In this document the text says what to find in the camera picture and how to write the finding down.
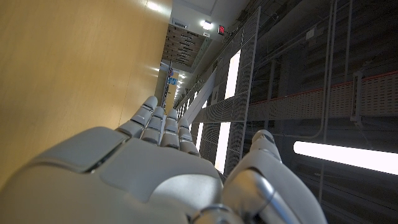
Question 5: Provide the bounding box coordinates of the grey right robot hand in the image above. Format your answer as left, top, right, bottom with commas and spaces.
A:
0, 95, 328, 224

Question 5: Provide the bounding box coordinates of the rectangular ceiling light panel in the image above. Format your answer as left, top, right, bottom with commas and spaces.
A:
214, 49, 242, 174

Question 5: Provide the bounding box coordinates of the long white light tube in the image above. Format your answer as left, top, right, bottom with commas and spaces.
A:
293, 140, 398, 175

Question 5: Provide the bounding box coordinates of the perforated grey cable tray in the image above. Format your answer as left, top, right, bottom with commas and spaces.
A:
245, 70, 398, 122

